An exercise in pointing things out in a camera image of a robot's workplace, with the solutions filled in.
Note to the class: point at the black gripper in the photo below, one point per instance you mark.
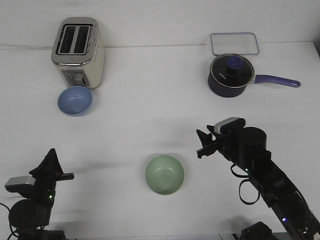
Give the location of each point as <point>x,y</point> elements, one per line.
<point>230,146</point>
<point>46,175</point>

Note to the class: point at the green bowl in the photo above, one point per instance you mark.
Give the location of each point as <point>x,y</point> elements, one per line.
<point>164,175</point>

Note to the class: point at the blue bowl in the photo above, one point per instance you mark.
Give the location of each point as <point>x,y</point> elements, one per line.
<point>75,101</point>

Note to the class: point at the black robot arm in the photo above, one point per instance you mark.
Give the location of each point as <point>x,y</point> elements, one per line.
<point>31,215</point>
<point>246,149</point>

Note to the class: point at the dark blue saucepan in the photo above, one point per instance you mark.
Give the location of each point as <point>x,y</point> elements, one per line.
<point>227,92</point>

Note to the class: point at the glass pot lid blue knob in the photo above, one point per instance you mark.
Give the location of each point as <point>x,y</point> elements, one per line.
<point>231,70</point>

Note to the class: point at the clear container blue rim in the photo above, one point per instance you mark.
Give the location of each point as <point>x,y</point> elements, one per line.
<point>240,43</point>

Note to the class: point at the cream and chrome toaster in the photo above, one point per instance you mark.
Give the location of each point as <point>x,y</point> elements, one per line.
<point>78,52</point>

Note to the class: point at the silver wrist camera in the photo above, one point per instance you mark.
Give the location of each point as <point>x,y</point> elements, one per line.
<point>20,184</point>
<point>229,124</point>

